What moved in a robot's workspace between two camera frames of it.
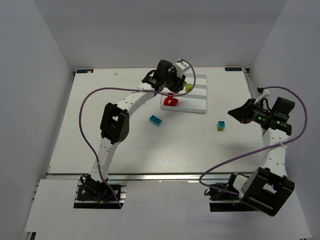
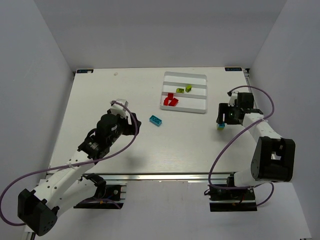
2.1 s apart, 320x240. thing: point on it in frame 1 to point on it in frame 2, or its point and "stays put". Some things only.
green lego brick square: (188, 87) stays put
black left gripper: (178, 83) to (132, 126)
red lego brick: (166, 101) stays put
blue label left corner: (85, 71) stays put
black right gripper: (249, 112) to (222, 115)
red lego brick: (173, 102) stays put
